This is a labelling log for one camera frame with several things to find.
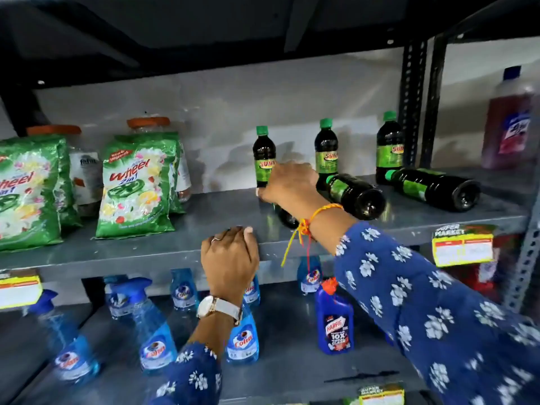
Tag person's left hand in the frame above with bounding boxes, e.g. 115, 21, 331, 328
201, 226, 260, 307

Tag person's right hand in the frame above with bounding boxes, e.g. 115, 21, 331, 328
256, 161, 339, 227

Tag dark bottle green label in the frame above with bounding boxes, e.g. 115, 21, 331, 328
273, 202, 301, 230

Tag person's right forearm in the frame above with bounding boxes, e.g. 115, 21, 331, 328
295, 205, 540, 405

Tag person's left forearm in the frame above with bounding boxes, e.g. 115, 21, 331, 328
150, 307, 244, 405

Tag grey metal shelf rack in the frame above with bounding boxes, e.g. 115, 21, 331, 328
420, 0, 540, 317
0, 0, 449, 405

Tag dark bottle green cap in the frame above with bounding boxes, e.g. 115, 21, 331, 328
326, 173, 387, 221
384, 167, 482, 213
253, 125, 277, 188
314, 118, 339, 191
375, 111, 405, 185

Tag green detergent powder packet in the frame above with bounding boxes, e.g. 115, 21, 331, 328
54, 138, 82, 229
95, 138, 177, 239
0, 138, 65, 252
168, 132, 187, 215

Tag row of blue spray bottles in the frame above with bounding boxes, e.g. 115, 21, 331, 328
27, 256, 324, 385

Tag clear jar orange lid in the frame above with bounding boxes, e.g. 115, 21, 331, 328
26, 125, 103, 217
127, 116, 193, 203

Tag blue toilet cleaner bottle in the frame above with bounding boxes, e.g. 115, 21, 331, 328
315, 277, 355, 356

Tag yellow shelf price label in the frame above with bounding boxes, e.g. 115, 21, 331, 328
431, 224, 496, 268
0, 272, 44, 311
358, 383, 406, 405

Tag red packets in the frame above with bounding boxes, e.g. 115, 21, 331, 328
447, 235, 509, 293

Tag pink liquid bottle blue cap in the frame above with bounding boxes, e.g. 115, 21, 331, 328
481, 66, 537, 170

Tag orange thread bracelet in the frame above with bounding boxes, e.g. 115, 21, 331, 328
281, 203, 345, 268

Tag white strap wristwatch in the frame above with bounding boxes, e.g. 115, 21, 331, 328
197, 295, 244, 326

